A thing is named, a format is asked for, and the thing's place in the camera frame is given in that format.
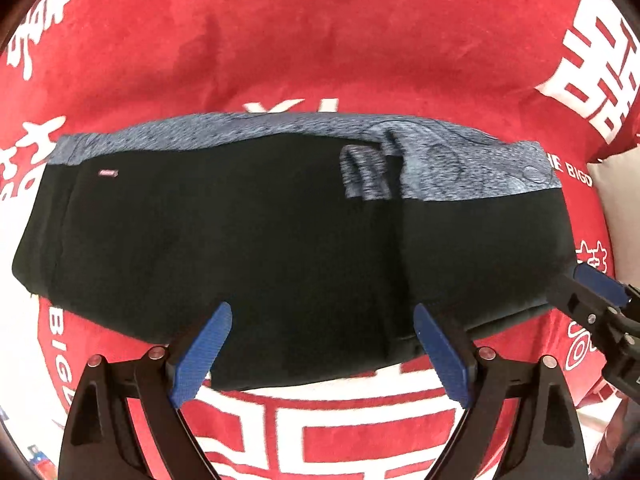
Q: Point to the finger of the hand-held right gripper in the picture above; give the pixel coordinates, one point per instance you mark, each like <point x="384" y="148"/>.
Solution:
<point x="575" y="295"/>
<point x="602" y="285"/>

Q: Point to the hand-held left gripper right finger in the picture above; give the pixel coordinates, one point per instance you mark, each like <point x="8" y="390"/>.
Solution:
<point x="442" y="355"/>

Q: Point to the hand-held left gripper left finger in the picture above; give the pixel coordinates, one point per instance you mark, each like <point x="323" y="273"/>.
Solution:
<point x="200" y="355"/>

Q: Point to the black pants with blue trim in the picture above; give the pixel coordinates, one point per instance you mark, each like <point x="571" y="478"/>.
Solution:
<point x="250" y="240"/>

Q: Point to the pale green folded cloth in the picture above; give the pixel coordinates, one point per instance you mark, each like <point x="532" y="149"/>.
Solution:
<point x="622" y="200"/>

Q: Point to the red printed blanket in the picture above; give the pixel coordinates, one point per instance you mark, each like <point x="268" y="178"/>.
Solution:
<point x="320" y="50"/>

